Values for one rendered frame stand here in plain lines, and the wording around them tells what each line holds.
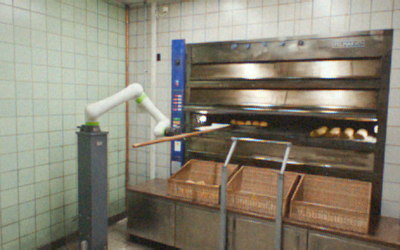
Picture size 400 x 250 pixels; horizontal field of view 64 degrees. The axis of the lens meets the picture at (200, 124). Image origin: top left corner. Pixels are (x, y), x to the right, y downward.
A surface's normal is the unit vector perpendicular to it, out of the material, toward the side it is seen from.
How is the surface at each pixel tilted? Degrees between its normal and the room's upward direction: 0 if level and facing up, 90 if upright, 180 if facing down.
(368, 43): 90
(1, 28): 90
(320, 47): 92
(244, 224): 90
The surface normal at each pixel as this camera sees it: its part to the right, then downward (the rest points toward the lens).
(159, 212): -0.48, 0.07
